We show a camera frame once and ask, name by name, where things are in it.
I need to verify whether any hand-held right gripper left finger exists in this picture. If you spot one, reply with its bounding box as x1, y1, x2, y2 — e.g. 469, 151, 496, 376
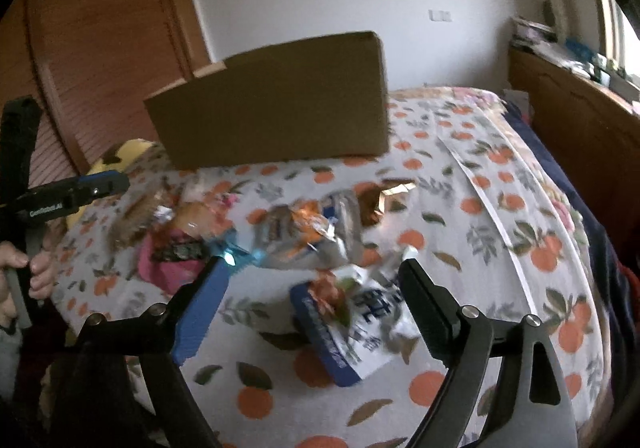
72, 254, 237, 448

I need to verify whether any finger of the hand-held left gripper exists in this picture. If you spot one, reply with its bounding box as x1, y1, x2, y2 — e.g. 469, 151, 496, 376
70, 171, 132, 205

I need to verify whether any clutter of small cabinet items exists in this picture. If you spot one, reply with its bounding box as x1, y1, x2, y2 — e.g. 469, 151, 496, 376
510, 15, 640, 103

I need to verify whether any orange fruit print bedsheet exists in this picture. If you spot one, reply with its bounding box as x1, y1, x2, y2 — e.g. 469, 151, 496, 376
50, 86, 608, 448

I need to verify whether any wooden cabinet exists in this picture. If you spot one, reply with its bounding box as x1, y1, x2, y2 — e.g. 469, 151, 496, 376
507, 48, 640, 269

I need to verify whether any pink snack packet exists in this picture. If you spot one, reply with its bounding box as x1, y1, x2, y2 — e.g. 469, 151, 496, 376
137, 228, 211, 293

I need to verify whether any floral blanket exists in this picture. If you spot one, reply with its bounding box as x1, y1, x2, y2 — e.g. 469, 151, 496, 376
390, 85, 608, 279

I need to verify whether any brown cardboard box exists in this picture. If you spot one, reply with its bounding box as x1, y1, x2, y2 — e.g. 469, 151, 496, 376
143, 30, 391, 170

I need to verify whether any dark printed snack packet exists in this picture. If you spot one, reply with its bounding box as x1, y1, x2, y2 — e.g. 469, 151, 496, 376
152, 240, 207, 263

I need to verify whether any person's left hand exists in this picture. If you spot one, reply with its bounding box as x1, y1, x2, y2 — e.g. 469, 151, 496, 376
0, 240, 60, 301

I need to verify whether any blue and white snack packet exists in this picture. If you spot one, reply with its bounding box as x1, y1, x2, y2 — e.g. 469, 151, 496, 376
289, 263, 426, 388

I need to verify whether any brown snack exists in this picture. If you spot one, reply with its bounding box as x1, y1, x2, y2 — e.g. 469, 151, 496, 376
107, 183, 173, 249

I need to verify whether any dark blue blanket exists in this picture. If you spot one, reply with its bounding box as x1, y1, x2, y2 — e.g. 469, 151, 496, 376
505, 108, 633, 379

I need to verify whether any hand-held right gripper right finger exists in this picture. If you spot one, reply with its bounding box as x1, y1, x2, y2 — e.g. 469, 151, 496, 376
398, 258, 579, 448

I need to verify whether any yellow pillow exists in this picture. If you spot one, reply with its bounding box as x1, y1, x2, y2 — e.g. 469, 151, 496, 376
67, 139, 157, 229

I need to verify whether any red cloth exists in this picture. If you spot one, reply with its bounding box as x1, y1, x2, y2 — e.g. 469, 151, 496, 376
615, 263, 640, 329

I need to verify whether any wooden wardrobe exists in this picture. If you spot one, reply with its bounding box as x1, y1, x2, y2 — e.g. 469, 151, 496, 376
0, 0, 212, 179

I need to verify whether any bread bun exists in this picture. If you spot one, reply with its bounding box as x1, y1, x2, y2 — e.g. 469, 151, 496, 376
172, 200, 236, 241

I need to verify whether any brown gold snack packet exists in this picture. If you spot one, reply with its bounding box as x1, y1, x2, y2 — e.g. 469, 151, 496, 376
352, 179, 418, 229

